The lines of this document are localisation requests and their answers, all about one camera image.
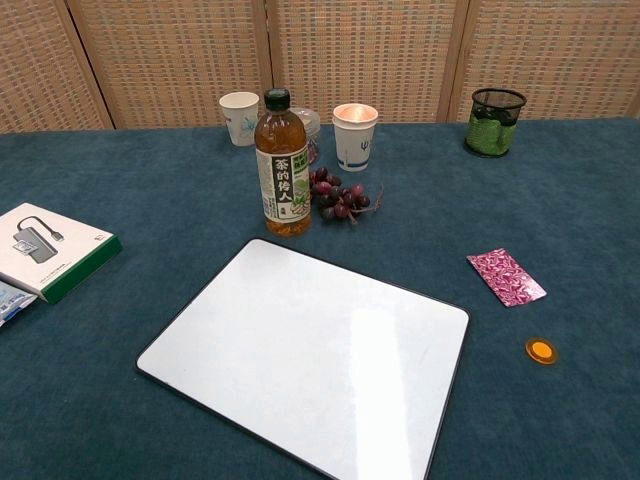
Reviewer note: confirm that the purple patterned packet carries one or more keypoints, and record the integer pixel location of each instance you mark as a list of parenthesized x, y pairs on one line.
[(505, 277)]

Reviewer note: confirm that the small orange disc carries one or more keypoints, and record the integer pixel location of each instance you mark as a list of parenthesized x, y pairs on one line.
[(540, 350)]

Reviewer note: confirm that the white rectangular board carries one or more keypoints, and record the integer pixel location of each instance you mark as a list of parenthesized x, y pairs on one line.
[(300, 350)]

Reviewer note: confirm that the bunch of red grapes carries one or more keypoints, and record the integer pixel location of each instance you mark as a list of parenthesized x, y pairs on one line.
[(340, 197)]

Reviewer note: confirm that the tea bottle with black cap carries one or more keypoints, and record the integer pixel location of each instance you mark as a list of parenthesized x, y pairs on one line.
[(282, 175)]

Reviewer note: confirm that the white paper cup blue logo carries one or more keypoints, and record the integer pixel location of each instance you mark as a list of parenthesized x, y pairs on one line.
[(354, 145)]

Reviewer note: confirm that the clear jar of coloured clips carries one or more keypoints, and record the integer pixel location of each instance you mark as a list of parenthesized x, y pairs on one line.
[(311, 125)]

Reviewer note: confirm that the white floral paper cup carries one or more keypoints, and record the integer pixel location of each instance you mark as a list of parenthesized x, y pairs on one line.
[(240, 120)]

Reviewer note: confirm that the green filling in mesh holder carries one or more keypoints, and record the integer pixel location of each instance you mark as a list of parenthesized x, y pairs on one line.
[(485, 135)]

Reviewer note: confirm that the black mesh pen holder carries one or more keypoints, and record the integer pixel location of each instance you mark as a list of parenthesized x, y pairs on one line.
[(500, 102)]

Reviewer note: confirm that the woven rattan folding screen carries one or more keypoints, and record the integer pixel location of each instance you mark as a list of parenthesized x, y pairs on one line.
[(175, 60)]

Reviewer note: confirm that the blue table cloth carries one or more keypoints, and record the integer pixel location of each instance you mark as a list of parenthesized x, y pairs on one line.
[(100, 375)]

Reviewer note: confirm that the white green usb hub box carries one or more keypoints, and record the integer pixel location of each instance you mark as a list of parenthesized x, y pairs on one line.
[(50, 250)]

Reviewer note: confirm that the blue white toothpaste tube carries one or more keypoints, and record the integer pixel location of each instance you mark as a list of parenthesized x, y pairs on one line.
[(12, 302)]

